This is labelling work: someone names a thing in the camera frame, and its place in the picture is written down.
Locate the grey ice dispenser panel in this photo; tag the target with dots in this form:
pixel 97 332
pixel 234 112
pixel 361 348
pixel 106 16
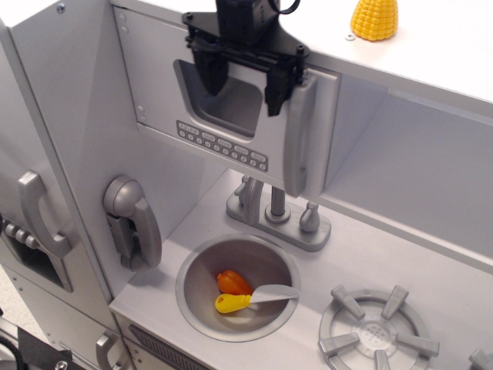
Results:
pixel 31 254

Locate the yellow toy corn cob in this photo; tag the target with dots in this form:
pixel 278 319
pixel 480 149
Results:
pixel 375 20

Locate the white toy kitchen cabinet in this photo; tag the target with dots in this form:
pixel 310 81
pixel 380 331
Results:
pixel 408 187

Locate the grey toy stove burner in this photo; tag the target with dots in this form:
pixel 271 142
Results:
pixel 372 329

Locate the grey burner at right edge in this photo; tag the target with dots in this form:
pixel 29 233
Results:
pixel 480 360

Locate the yellow handled toy knife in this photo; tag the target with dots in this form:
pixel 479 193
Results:
pixel 228 303

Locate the orange toy carrot piece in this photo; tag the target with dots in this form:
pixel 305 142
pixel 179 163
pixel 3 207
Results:
pixel 230 282

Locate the grey fridge door handle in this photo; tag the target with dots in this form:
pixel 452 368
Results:
pixel 31 190

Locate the white microwave door with window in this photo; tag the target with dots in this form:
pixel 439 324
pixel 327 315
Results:
pixel 289 151

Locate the grey lower door handle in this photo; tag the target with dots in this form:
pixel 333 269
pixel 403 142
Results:
pixel 104 345

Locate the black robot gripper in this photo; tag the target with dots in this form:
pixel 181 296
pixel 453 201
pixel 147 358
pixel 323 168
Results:
pixel 248 33

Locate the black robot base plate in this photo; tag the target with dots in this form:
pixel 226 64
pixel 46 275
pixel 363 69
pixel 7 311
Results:
pixel 28 352

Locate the grey toy sink faucet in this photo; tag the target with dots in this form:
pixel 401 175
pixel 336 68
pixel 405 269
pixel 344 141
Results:
pixel 302 227

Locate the round metal sink bowl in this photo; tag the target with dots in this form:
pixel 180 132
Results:
pixel 234 266

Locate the grey toy wall phone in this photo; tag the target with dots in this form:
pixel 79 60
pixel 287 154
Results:
pixel 133 224

